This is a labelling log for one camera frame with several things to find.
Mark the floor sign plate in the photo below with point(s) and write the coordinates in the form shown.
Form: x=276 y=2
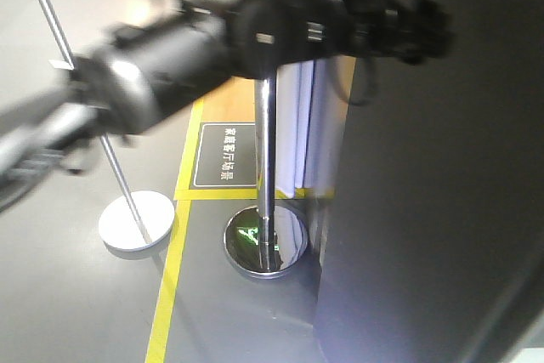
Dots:
x=225 y=156

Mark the silver stand with round base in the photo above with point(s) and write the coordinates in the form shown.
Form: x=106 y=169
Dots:
x=136 y=220

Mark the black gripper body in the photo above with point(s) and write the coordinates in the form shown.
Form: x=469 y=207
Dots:
x=387 y=28

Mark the open fridge door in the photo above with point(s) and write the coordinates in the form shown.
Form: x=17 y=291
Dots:
x=434 y=251

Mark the white curtain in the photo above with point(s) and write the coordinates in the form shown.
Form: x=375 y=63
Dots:
x=310 y=118

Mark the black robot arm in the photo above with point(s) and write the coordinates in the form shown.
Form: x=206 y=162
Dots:
x=145 y=74

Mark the chrome stanchion post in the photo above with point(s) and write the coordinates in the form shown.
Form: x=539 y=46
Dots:
x=266 y=240

